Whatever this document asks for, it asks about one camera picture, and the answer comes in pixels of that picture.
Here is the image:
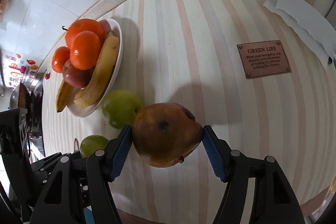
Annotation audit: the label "brown pear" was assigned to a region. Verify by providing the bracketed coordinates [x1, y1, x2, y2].
[132, 102, 204, 168]

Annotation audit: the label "long yellow banana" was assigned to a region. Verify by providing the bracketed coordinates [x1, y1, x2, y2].
[73, 30, 120, 108]

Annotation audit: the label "brown cloth label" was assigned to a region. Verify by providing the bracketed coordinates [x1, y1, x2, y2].
[237, 41, 292, 79]

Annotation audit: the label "short yellow banana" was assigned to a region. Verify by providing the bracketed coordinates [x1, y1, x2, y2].
[56, 78, 76, 113]

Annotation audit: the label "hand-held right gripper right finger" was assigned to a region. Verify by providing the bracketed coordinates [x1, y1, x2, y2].
[203, 125, 306, 224]

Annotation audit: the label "white paper towel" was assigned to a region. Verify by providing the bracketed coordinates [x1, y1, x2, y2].
[263, 0, 336, 70]

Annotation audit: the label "white plate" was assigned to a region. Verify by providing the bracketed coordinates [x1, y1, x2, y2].
[56, 18, 123, 118]

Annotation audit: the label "red apple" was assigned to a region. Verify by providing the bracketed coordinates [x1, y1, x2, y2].
[62, 59, 94, 88]

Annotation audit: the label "large orange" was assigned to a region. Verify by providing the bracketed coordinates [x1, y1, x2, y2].
[65, 18, 106, 49]

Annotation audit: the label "wok with glass lid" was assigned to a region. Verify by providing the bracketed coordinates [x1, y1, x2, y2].
[9, 81, 45, 115]

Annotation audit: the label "green apple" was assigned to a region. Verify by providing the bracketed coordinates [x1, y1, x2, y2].
[80, 135, 110, 159]
[102, 89, 144, 128]

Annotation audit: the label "colourful wall stickers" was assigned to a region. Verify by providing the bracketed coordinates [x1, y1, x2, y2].
[5, 52, 40, 88]

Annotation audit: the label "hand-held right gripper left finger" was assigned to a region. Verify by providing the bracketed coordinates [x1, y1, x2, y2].
[30, 124, 133, 224]

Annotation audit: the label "striped table cloth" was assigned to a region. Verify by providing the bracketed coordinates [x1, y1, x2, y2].
[42, 0, 336, 224]

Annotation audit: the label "small orange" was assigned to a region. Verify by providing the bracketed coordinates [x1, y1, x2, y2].
[51, 46, 71, 73]
[70, 30, 102, 70]

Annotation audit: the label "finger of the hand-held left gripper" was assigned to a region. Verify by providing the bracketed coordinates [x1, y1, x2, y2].
[30, 152, 82, 188]

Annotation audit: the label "black gas stove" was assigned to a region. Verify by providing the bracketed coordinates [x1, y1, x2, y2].
[26, 109, 47, 159]

